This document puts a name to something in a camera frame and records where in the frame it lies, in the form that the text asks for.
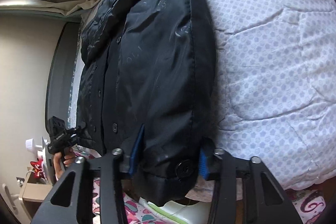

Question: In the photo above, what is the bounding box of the black padded jacket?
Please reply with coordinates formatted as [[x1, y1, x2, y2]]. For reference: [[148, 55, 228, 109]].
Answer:
[[76, 0, 216, 202]]

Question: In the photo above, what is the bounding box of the left hand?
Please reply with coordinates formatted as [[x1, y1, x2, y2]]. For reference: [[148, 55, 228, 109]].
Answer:
[[53, 148, 76, 180]]

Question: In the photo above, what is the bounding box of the white fan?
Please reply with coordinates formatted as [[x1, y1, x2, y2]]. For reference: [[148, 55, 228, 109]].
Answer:
[[25, 138, 56, 185]]

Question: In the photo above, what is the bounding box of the red toy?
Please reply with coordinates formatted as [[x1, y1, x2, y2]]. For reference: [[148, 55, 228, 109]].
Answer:
[[30, 159, 45, 179]]

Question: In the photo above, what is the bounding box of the white green plastic item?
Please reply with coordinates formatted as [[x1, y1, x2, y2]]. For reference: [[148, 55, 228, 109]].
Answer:
[[139, 198, 211, 224]]

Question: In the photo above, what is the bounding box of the dark grey headboard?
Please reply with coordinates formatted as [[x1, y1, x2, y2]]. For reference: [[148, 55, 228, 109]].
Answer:
[[45, 22, 80, 132]]

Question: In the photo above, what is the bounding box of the cardboard box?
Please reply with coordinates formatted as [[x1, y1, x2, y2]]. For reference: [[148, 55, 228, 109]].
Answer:
[[19, 167, 52, 220]]

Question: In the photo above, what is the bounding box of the beige curtain left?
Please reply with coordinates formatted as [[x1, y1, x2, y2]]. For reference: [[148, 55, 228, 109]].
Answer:
[[1, 0, 101, 20]]

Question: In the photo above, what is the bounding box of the white quilted bed cover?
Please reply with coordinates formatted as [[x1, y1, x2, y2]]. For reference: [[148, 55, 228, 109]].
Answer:
[[207, 0, 335, 190]]

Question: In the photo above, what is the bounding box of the white door handle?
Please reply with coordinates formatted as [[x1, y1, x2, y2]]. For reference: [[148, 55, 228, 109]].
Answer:
[[2, 184, 19, 215]]

